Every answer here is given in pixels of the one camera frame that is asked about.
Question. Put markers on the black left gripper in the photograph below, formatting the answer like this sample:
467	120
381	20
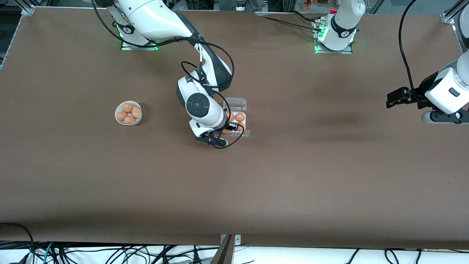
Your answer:
420	91

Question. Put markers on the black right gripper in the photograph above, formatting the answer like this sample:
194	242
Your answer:
231	128

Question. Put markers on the clear plastic egg box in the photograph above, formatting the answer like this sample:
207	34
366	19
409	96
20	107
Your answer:
240	104

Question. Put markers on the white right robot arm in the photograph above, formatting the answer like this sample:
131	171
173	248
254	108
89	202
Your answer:
154	18

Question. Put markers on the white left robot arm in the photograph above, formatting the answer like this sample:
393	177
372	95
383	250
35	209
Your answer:
344	22

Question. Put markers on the brown egg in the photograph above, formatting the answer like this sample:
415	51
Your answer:
121	116
231	116
127	107
240	117
136	112
242	128
129	120

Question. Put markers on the white ceramic bowl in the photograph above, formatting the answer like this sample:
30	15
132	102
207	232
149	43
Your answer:
139	119

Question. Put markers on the dark wedge shaped pole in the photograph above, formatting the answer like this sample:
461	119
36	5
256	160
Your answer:
224	255

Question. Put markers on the orange red background object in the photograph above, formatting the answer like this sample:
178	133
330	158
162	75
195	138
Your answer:
309	4

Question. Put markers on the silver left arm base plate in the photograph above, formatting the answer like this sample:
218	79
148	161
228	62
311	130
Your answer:
344	52

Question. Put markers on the aluminium frame profile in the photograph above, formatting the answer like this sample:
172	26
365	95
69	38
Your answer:
27	10
447	17

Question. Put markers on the small silver metal bracket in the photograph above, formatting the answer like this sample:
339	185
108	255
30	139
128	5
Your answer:
238	240

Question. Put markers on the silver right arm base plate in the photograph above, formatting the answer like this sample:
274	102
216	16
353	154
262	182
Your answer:
128	48

